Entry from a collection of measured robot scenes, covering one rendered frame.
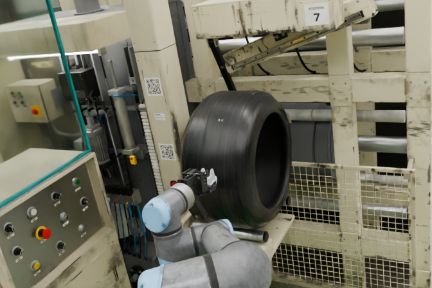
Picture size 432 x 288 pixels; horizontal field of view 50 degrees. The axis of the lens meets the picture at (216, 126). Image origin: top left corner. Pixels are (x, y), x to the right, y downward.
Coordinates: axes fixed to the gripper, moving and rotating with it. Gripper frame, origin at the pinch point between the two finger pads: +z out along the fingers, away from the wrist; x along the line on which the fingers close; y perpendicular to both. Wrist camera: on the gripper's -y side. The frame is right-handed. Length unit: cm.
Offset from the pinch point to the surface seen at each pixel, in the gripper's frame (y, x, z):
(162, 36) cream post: 51, 26, 18
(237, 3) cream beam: 60, 3, 39
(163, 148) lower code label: 4.0, 34.2, 19.8
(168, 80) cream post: 33.2, 26.1, 17.8
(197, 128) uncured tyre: 16.3, 9.2, 7.9
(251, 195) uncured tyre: -7.7, -11.2, 6.3
